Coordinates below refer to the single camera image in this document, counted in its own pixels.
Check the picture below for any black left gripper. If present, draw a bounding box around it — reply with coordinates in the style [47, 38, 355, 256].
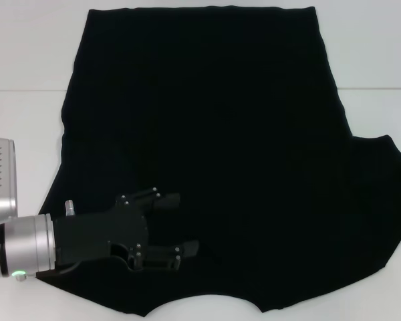
[52, 187, 201, 272]

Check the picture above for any black shirt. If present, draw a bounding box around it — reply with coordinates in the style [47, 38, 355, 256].
[36, 5, 401, 299]

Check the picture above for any left arm cable with plug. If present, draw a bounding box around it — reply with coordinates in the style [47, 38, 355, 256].
[55, 199, 82, 276]

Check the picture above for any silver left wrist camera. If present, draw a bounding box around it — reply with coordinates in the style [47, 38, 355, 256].
[0, 136, 18, 222]

